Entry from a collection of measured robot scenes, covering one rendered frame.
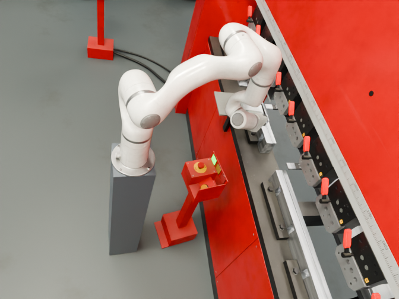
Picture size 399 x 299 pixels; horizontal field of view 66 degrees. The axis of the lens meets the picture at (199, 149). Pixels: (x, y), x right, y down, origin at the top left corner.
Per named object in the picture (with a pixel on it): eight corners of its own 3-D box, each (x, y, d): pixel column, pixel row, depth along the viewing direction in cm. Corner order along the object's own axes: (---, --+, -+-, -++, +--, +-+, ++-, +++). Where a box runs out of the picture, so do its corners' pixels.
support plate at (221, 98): (213, 92, 178) (214, 91, 177) (255, 96, 185) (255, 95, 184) (219, 115, 167) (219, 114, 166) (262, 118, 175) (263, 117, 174)
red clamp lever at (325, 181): (323, 178, 113) (322, 204, 113) (333, 178, 114) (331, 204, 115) (320, 177, 115) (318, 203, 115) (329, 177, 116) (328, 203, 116)
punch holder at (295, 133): (284, 124, 147) (301, 100, 135) (299, 126, 150) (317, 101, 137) (294, 149, 139) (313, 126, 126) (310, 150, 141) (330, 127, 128)
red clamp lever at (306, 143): (305, 136, 124) (303, 159, 125) (313, 136, 126) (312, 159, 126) (302, 135, 126) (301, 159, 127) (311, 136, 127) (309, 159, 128)
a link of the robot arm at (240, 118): (237, 120, 155) (249, 133, 152) (224, 119, 144) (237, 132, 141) (247, 108, 152) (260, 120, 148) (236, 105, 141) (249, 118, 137)
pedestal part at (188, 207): (176, 220, 218) (192, 181, 177) (183, 218, 221) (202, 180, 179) (178, 228, 215) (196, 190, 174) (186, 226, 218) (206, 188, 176)
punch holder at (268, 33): (253, 48, 182) (265, 23, 169) (266, 50, 184) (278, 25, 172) (260, 64, 173) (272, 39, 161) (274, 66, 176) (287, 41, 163)
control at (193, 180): (180, 173, 178) (187, 155, 164) (205, 168, 185) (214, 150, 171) (192, 203, 168) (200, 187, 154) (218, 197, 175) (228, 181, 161)
